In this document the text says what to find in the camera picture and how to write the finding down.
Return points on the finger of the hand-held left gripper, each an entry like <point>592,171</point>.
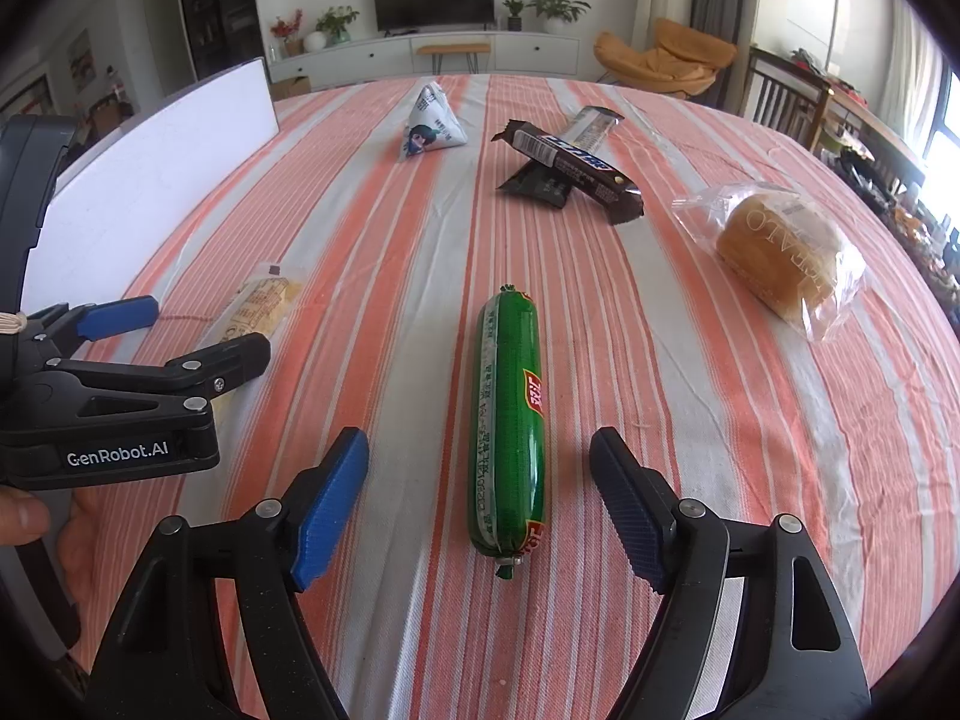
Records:
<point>225,360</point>
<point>120,317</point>

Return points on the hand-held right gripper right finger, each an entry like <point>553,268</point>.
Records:
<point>630,510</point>

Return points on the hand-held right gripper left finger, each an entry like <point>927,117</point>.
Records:
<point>330,510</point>

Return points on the yellow cracker packet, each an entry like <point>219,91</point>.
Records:
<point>262,300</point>

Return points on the white cardboard box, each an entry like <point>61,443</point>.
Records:
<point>150,180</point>

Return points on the green sausage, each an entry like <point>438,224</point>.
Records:
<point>510,420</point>

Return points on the person's left hand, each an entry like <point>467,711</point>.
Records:
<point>22,517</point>

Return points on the orange striped tablecloth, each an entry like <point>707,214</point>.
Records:
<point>375,277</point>

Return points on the bread bun in clear bag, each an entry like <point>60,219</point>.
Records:
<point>780,255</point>

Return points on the white triangular snack packet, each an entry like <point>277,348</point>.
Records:
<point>427,127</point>

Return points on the black display cabinet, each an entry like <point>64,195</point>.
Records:
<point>217,7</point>

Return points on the round white vase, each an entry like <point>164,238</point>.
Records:
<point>315,41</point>

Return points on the red flowers in pot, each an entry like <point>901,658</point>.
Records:
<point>286,30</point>

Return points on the black snack packet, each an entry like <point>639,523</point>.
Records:
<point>540,185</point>

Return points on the white television cabinet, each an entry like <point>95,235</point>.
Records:
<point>375,52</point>

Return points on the dark brown chocolate bar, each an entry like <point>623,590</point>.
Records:
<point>570,157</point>

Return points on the wooden bench with metal legs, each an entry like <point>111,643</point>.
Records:
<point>454,49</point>

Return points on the silver snack bar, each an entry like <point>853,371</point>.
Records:
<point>596,124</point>

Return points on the black television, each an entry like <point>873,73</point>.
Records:
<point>435,0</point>

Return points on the dark wooden chair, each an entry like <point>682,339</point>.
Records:
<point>759,90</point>

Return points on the cluttered side table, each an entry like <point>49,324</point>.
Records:
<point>877,135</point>

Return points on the small potted plant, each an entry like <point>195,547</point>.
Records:
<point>514,15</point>

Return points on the orange lounge chair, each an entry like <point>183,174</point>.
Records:
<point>660,60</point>

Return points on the large potted plant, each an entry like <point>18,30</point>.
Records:
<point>556,7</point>

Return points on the wall painting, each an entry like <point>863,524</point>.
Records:
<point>81,60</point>

